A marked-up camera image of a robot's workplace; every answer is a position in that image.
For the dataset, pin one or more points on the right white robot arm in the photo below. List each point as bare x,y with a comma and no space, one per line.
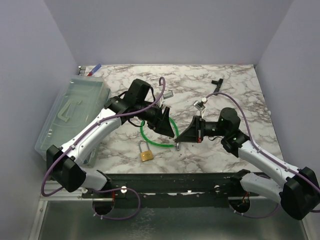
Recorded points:
295,189

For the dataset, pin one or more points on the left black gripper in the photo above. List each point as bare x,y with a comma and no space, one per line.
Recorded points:
161,123

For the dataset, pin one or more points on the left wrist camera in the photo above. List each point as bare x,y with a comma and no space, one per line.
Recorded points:
168,94

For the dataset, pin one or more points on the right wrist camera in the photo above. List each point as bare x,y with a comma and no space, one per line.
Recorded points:
200,105

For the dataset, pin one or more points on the brass padlock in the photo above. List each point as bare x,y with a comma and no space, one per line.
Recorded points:
145,155

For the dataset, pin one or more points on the aluminium extrusion rail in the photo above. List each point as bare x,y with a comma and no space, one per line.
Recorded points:
62,195

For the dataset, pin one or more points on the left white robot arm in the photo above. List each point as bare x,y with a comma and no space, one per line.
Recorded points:
64,163

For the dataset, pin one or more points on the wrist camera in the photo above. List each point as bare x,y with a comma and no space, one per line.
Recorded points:
200,105
168,94

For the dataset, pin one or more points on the clear plastic storage box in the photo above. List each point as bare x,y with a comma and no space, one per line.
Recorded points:
77,104

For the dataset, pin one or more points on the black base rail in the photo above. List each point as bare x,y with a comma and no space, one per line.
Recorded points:
169,190

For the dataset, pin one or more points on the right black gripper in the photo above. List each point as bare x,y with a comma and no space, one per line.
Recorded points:
191,134

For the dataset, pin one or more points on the black T-shaped tool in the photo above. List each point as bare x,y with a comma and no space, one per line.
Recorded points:
218,84

